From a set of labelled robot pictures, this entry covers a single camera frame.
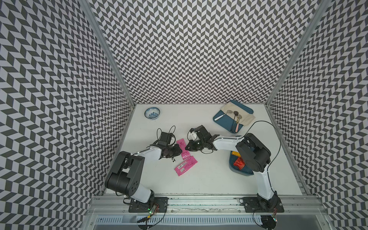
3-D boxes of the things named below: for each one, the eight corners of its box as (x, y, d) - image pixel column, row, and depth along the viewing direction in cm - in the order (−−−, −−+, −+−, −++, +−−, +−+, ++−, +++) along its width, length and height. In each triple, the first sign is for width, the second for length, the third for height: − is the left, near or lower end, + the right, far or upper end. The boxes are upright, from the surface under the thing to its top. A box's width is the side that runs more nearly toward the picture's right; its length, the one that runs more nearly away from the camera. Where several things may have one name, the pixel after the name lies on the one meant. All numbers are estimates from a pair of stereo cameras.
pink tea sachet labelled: (179, 176, 83) (178, 175, 82) (174, 169, 86) (173, 168, 84) (197, 162, 89) (197, 160, 87) (192, 155, 92) (192, 154, 90)
